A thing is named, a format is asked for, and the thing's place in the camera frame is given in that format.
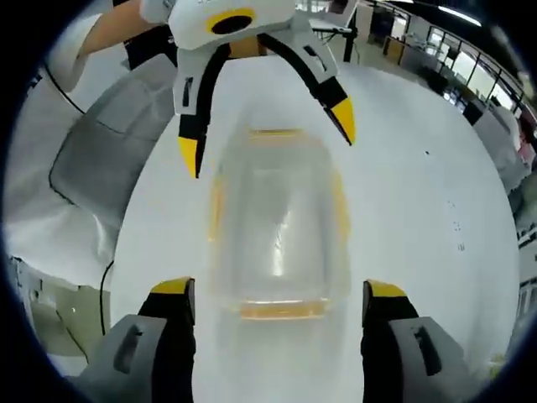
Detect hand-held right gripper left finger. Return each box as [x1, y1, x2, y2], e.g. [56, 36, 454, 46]
[86, 275, 197, 403]

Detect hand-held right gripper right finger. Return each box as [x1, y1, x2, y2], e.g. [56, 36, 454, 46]
[360, 279, 472, 403]

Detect clear container with plastic buckle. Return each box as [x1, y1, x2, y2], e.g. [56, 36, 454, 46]
[206, 127, 352, 323]

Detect black laptop stand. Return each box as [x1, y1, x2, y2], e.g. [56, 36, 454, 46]
[312, 0, 361, 64]

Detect open silver laptop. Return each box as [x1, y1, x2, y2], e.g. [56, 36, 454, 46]
[329, 0, 358, 18]

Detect grey mesh office chair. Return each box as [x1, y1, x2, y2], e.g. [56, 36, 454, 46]
[48, 54, 180, 207]

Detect background office desks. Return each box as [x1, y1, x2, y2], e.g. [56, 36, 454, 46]
[368, 8, 534, 127]

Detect ceiling light strip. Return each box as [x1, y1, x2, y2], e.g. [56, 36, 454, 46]
[402, 0, 483, 27]

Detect thin black cable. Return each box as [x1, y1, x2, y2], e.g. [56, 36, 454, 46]
[99, 259, 117, 337]

